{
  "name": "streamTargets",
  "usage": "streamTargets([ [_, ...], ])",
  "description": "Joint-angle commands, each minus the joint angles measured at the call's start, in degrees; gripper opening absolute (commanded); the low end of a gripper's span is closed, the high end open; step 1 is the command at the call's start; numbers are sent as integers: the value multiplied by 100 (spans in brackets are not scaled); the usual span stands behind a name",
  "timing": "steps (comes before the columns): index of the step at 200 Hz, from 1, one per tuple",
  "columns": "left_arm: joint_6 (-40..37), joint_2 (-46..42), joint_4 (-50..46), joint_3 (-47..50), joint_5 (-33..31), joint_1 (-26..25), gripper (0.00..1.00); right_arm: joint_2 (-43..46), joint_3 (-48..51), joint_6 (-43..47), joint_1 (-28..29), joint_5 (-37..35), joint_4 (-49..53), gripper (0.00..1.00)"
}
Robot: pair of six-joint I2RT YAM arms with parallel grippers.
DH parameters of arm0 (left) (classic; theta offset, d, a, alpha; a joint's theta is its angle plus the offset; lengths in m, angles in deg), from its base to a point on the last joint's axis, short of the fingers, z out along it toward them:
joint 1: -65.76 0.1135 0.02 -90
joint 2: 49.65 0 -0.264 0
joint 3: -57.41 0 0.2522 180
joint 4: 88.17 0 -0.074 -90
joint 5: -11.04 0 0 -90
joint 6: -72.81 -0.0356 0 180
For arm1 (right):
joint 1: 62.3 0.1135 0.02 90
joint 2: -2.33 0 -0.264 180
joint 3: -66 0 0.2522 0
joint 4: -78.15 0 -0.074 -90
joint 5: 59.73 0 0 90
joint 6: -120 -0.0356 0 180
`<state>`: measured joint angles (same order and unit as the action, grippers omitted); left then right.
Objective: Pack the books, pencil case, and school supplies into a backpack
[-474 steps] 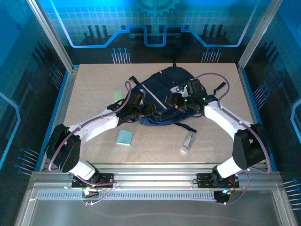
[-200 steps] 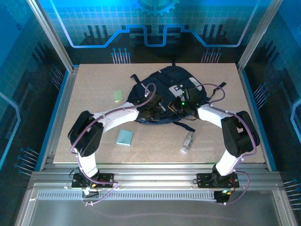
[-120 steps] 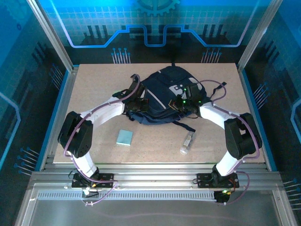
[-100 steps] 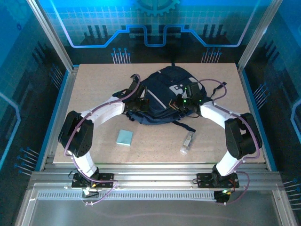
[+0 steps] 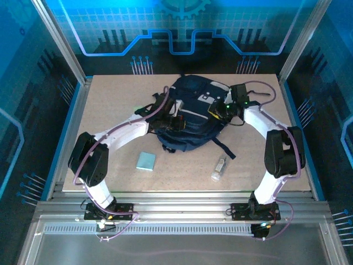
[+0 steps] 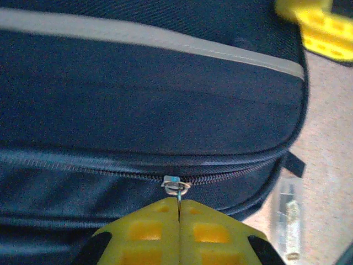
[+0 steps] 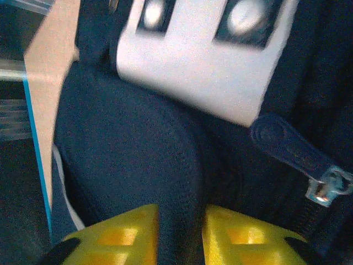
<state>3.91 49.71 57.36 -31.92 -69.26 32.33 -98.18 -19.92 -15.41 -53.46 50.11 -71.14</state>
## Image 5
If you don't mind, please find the navy blue backpack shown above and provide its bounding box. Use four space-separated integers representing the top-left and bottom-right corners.
134 73 271 160

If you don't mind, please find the light blue sticky note pad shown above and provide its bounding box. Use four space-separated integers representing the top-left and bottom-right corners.
136 151 157 172

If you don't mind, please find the clear plastic tube case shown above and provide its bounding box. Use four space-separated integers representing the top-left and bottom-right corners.
211 156 231 182

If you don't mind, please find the small black connector box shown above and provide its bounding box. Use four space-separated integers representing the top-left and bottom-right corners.
250 222 270 240

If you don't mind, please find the aluminium enclosure frame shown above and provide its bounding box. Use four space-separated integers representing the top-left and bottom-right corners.
16 0 350 265

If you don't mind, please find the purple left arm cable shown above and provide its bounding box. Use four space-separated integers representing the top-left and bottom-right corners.
72 85 170 243

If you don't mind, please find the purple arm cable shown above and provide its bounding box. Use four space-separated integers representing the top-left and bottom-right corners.
244 79 302 241
72 85 170 243

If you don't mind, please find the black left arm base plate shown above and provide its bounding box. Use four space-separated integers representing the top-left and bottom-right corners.
83 203 135 221

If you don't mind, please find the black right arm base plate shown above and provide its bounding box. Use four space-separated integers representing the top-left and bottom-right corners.
230 203 281 221

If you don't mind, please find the grey slotted cable duct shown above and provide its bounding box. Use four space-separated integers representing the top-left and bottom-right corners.
44 225 254 235

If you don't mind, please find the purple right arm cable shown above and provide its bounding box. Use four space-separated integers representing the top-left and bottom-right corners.
244 79 302 241

